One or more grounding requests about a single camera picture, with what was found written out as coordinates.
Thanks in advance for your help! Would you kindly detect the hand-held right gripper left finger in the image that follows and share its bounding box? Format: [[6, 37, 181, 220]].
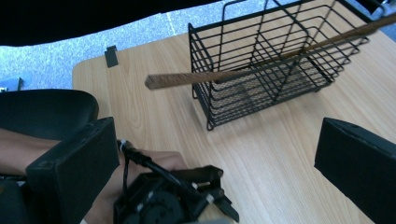
[[25, 116, 120, 224]]

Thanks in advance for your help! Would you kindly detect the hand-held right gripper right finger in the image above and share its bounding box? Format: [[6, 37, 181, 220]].
[[313, 117, 396, 224]]

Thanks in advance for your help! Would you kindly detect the black wire basket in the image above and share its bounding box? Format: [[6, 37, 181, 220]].
[[187, 0, 387, 132]]

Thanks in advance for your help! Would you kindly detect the brown wooden chopstick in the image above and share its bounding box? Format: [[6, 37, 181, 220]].
[[258, 12, 396, 68], [144, 63, 281, 91]]

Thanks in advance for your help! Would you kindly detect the black chair armrest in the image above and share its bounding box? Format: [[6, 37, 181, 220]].
[[0, 89, 100, 141]]

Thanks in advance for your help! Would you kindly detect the grey metal object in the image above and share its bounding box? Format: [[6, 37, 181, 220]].
[[0, 77, 25, 93]]

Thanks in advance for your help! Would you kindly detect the small black block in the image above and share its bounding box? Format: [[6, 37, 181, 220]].
[[104, 45, 120, 68]]

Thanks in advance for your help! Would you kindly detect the left hand-held gripper cable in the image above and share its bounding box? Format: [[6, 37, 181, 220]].
[[117, 139, 219, 206]]

